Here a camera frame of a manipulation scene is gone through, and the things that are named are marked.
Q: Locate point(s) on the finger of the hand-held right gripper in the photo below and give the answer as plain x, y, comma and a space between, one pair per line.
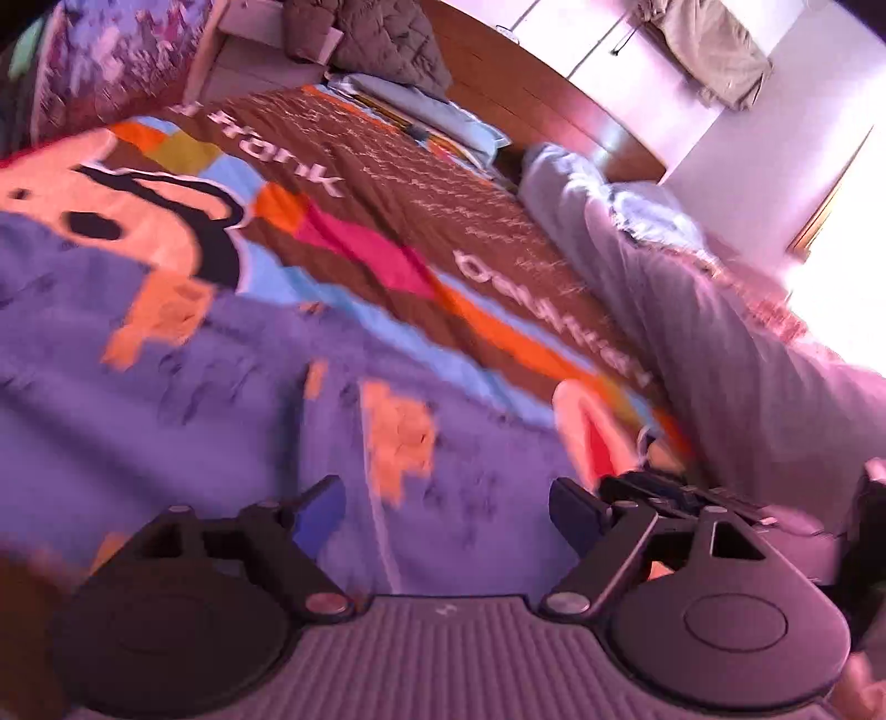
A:
664, 490

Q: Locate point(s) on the pale wooden board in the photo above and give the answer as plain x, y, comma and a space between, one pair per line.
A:
256, 59

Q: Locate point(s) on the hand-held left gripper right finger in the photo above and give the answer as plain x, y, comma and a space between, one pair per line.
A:
574, 516

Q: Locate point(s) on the grey quilted jacket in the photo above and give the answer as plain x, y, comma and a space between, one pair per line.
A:
374, 38

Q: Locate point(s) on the purple pants with orange print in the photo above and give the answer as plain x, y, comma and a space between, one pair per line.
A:
207, 429

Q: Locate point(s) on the wooden window frame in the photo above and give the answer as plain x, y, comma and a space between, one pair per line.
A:
824, 208

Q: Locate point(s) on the beige hanging garment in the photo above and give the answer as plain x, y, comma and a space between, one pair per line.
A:
713, 48

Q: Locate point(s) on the printed cartoon blanket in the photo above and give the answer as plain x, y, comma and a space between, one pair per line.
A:
415, 208

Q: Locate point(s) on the light blue pillow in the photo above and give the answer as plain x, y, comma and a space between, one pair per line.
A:
429, 114

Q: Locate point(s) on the light grey duvet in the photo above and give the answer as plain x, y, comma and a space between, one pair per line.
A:
706, 332

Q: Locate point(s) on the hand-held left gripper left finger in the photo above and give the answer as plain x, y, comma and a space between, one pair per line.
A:
320, 516

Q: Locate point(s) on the wooden headboard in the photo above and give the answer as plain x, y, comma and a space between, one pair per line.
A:
526, 83

